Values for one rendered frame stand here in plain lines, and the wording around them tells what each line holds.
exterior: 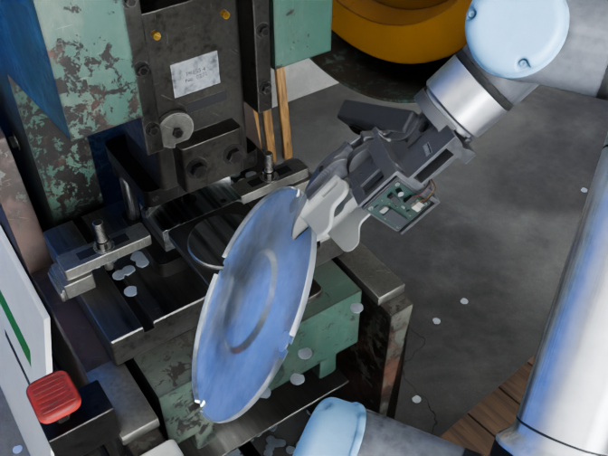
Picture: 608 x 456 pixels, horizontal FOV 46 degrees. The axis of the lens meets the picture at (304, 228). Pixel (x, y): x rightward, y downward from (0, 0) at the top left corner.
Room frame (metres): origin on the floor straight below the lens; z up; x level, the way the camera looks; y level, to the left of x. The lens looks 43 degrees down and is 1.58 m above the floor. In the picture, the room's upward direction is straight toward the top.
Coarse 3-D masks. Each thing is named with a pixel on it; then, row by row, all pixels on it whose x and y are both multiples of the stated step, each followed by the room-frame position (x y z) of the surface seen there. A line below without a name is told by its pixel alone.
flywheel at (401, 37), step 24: (336, 0) 1.15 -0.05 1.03; (360, 0) 1.13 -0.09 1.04; (384, 0) 1.10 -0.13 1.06; (408, 0) 1.05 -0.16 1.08; (432, 0) 1.01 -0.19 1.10; (456, 0) 0.93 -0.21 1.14; (336, 24) 1.15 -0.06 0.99; (360, 24) 1.09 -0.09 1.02; (384, 24) 1.04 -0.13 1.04; (408, 24) 1.00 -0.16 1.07; (432, 24) 0.96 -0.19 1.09; (456, 24) 0.92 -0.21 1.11; (360, 48) 1.09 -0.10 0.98; (384, 48) 1.04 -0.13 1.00; (408, 48) 0.99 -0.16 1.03; (432, 48) 0.95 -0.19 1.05; (456, 48) 0.91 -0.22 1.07
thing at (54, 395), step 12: (60, 372) 0.59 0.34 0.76; (36, 384) 0.57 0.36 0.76; (48, 384) 0.57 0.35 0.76; (60, 384) 0.57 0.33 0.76; (72, 384) 0.57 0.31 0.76; (36, 396) 0.55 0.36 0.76; (48, 396) 0.55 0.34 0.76; (60, 396) 0.55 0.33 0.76; (72, 396) 0.55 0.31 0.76; (36, 408) 0.53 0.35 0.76; (48, 408) 0.53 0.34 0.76; (60, 408) 0.53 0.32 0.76; (72, 408) 0.53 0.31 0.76; (48, 420) 0.51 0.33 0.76
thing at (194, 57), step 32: (160, 0) 0.86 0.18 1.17; (192, 0) 0.86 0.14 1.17; (224, 0) 0.89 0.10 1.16; (160, 32) 0.84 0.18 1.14; (192, 32) 0.86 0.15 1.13; (224, 32) 0.89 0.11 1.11; (160, 64) 0.83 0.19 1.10; (192, 64) 0.86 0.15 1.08; (224, 64) 0.89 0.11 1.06; (160, 96) 0.83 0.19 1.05; (192, 96) 0.85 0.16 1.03; (224, 96) 0.88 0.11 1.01; (192, 128) 0.84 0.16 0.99; (224, 128) 0.86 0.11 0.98; (160, 160) 0.82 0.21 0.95; (192, 160) 0.81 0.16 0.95; (224, 160) 0.84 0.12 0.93
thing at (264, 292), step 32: (288, 192) 0.67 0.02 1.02; (256, 224) 0.68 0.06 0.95; (288, 224) 0.62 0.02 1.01; (224, 256) 0.69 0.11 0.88; (256, 256) 0.61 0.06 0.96; (288, 256) 0.57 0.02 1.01; (224, 288) 0.64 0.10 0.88; (256, 288) 0.56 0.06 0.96; (288, 288) 0.52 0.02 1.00; (224, 320) 0.57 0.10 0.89; (256, 320) 0.52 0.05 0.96; (288, 320) 0.48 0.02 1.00; (224, 352) 0.53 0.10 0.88; (256, 352) 0.48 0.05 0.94; (192, 384) 0.53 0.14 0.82; (224, 384) 0.49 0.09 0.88; (256, 384) 0.44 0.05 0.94; (224, 416) 0.44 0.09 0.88
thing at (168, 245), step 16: (192, 192) 0.95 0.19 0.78; (208, 192) 0.95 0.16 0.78; (224, 192) 0.95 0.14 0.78; (160, 208) 0.90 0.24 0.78; (176, 208) 0.90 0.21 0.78; (192, 208) 0.90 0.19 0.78; (208, 208) 0.90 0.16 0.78; (160, 224) 0.86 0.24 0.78; (176, 224) 0.86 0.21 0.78; (160, 240) 0.86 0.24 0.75
